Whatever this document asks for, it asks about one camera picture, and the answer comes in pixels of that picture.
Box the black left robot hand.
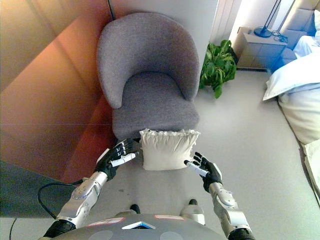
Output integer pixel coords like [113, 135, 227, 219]
[96, 137, 141, 181]

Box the grey robot torso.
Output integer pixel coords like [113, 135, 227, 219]
[56, 212, 226, 240]

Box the black cord on nightstand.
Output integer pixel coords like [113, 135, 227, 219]
[271, 29, 288, 42]

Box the white ruffled pillow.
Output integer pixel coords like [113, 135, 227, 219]
[138, 128, 202, 172]

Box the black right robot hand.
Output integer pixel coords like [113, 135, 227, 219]
[184, 151, 223, 193]

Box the grey fabric armchair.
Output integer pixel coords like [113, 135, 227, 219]
[96, 12, 201, 141]

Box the beige padded headboard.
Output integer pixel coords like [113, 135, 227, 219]
[279, 0, 320, 61]

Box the beige nightstand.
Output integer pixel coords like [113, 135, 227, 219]
[236, 26, 288, 71]

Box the green potted plant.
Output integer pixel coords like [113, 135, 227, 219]
[199, 39, 238, 100]

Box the silver right robot leg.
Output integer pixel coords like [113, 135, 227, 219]
[179, 198, 206, 226]

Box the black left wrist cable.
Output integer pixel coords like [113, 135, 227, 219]
[37, 177, 89, 221]

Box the cream textured blanket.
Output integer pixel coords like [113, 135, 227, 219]
[298, 139, 320, 201]

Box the cream bed mattress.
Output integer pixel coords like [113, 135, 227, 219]
[277, 89, 320, 146]

